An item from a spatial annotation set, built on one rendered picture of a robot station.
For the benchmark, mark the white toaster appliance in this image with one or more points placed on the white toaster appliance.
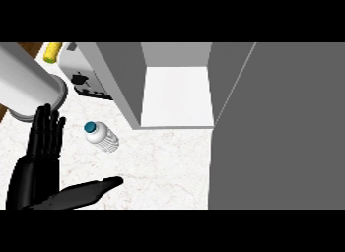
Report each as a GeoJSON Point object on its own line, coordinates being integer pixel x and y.
{"type": "Point", "coordinates": [82, 74]}

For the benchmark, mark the white water bottle blue cap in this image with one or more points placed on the white water bottle blue cap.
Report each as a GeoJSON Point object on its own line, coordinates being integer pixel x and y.
{"type": "Point", "coordinates": [103, 138]}

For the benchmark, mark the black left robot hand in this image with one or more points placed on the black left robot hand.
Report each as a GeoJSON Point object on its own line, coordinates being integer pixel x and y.
{"type": "Point", "coordinates": [36, 170]}

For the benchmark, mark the dark grey cabinet door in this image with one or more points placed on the dark grey cabinet door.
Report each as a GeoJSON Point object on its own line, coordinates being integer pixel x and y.
{"type": "Point", "coordinates": [286, 131]}

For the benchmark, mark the large white cylinder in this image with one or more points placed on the large white cylinder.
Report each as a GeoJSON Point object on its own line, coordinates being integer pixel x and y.
{"type": "Point", "coordinates": [20, 82]}

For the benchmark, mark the grey open cabinet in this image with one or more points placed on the grey open cabinet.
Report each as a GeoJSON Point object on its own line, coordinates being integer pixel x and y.
{"type": "Point", "coordinates": [177, 95]}

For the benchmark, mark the yellow banana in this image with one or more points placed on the yellow banana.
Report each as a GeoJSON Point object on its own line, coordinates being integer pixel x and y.
{"type": "Point", "coordinates": [52, 52]}

